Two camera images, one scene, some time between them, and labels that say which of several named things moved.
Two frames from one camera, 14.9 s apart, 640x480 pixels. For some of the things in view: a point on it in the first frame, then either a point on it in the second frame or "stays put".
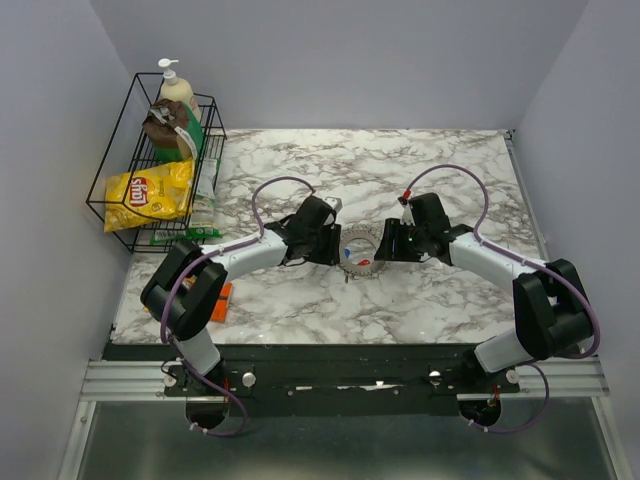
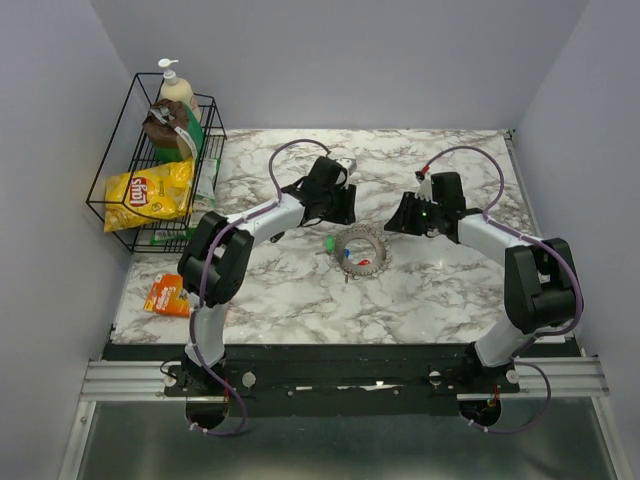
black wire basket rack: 157,181 stays put
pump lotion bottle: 176,89 stays put
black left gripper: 331,253 → 345,214
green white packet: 202,222 stays put
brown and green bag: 173,130 stays put
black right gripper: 393,230 → 403,222
